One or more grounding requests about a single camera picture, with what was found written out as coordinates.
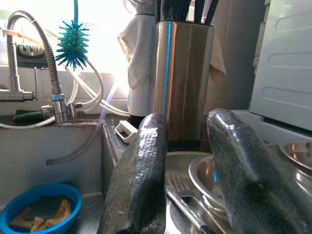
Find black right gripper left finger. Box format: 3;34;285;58
98;112;169;234

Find green scouring sponge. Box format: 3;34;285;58
13;109;53;123

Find yellow green sponge pieces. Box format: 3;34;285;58
9;197;73;232

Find chrome flexible hose faucet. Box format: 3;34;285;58
6;11;85;124

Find white water filter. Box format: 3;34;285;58
126;13;156;125

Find steel knife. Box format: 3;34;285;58
165;185;214;234

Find clear hose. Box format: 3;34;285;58
46;80;117;166

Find stainless steel sink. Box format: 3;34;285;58
0;117;127;234

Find black kitchen knife handles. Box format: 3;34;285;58
155;0;220;25

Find white tube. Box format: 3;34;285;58
0;58;131;130

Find teal bottle brush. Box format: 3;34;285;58
55;0;90;72

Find blue plastic bowl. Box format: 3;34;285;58
0;183;83;234

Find steel fork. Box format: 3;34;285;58
166;172;230;234

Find steel bowl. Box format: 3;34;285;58
188;156;229;216
279;140;312;171

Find white plastic clip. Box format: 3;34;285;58
114;120;137;145

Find white dish cloth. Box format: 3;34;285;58
117;14;156;90

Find white countertop appliance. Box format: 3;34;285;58
249;0;312;144

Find black window sill device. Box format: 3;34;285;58
16;43;49;68

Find chrome sink faucet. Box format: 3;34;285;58
0;29;39;103

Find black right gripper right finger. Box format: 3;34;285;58
206;108;312;234

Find steel knife block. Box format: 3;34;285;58
153;20;215;147

